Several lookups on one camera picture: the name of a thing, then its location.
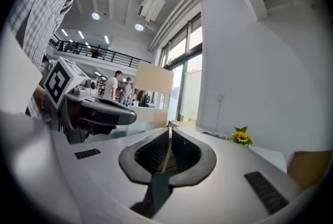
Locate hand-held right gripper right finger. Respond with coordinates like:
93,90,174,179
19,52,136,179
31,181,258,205
152,126,322,224

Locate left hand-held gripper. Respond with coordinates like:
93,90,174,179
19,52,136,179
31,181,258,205
43,56,138,144

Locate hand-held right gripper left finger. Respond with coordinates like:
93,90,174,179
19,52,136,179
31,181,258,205
0,110,172,224

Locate yellow sunflower bouquet in vase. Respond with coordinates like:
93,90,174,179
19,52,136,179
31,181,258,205
225,126,254,147

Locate light wooden partition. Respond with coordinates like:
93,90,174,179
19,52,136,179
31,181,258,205
132,60,174,129

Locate brown cardboard sheet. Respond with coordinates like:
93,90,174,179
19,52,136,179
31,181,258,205
287,150,333,190

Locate black framed window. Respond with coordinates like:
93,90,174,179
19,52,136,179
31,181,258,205
158,13,203,125

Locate white ceiling air conditioner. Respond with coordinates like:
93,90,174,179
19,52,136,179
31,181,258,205
137,0,167,23

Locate person's checked shirt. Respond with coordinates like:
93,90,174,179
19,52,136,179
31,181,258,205
7,0,96,125

